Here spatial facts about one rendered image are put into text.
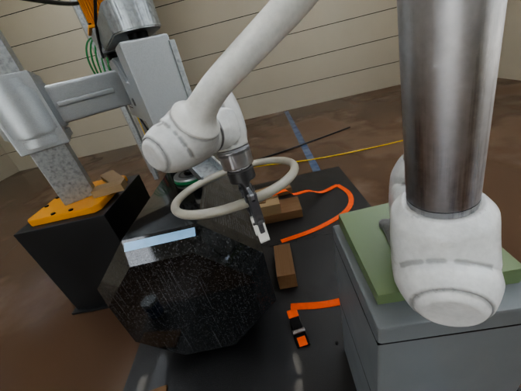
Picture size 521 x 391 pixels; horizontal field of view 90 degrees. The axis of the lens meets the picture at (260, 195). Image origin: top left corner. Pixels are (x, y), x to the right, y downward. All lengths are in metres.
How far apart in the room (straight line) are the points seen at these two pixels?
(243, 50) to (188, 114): 0.15
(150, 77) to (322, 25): 5.36
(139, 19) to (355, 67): 5.69
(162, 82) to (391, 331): 1.31
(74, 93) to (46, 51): 5.65
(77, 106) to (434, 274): 1.96
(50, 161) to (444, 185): 1.99
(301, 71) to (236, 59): 5.92
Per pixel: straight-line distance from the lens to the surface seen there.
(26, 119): 1.96
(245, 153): 0.68
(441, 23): 0.37
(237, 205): 0.74
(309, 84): 6.47
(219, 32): 6.35
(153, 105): 1.41
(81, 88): 2.03
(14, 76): 2.00
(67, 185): 2.10
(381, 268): 0.77
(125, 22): 1.41
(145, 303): 1.38
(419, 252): 0.49
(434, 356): 0.87
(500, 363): 1.00
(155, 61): 1.42
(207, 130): 0.53
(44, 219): 2.11
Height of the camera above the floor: 1.40
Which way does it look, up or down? 29 degrees down
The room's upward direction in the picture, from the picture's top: 14 degrees counter-clockwise
